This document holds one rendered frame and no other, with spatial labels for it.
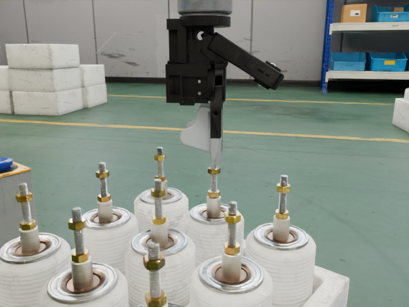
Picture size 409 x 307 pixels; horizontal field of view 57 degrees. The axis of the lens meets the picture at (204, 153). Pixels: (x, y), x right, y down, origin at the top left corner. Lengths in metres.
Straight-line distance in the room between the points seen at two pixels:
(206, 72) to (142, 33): 5.48
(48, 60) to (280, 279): 2.81
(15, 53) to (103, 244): 2.84
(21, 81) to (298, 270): 3.00
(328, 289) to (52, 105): 2.83
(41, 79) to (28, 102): 0.22
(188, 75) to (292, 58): 5.02
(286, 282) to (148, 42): 5.56
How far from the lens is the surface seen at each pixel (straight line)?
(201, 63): 0.54
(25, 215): 0.54
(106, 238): 0.57
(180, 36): 0.54
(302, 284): 0.55
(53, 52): 3.17
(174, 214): 0.65
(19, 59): 3.31
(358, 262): 1.04
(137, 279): 0.51
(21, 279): 0.53
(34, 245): 0.55
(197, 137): 0.54
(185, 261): 0.50
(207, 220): 0.58
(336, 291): 0.59
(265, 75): 0.54
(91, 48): 6.37
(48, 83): 3.19
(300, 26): 5.53
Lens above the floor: 0.50
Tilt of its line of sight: 15 degrees down
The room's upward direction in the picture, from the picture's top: straight up
